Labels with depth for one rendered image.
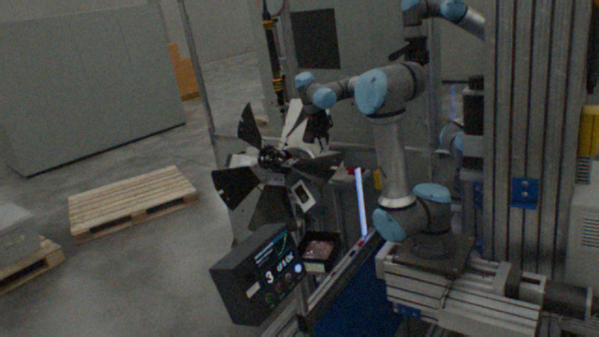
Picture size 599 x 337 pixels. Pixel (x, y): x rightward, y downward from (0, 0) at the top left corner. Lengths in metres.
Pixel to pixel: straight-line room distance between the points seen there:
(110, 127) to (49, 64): 1.21
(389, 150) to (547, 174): 0.49
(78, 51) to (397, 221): 6.38
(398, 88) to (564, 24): 0.45
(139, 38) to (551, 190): 6.80
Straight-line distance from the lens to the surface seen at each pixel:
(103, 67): 7.39
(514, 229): 1.62
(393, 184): 1.33
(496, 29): 1.43
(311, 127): 1.74
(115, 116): 7.48
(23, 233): 4.43
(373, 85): 1.22
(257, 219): 2.00
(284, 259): 1.36
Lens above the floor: 1.92
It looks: 21 degrees down
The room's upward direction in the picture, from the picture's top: 9 degrees counter-clockwise
